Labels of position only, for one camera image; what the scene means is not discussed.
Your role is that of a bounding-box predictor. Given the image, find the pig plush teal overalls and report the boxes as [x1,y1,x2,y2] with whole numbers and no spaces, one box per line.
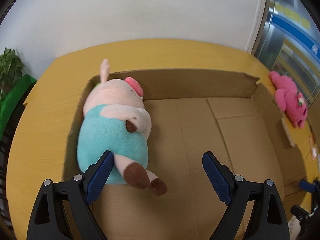
[76,59,167,196]

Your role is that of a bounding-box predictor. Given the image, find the green cloth covered side table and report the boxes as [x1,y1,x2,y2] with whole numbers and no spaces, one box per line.
[0,74,37,137]

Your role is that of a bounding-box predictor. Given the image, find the pink plush toy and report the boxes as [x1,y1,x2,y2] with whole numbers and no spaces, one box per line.
[268,71,308,129]

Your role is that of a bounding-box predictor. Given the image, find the cardboard box tray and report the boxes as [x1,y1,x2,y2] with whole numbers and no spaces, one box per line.
[61,68,312,240]

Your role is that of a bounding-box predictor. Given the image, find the large potted green plant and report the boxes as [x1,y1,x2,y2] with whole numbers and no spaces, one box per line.
[0,48,24,100]

